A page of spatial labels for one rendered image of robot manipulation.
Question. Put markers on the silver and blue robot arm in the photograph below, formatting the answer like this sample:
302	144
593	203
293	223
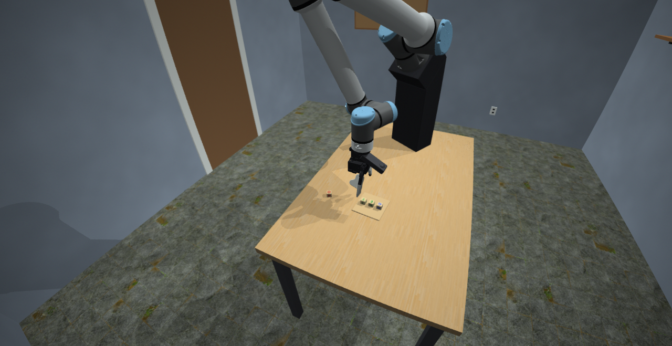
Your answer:
410	36

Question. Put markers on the tan square mat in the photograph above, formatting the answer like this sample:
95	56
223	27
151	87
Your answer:
371	212

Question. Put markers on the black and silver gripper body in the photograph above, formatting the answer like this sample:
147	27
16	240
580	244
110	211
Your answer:
355	164

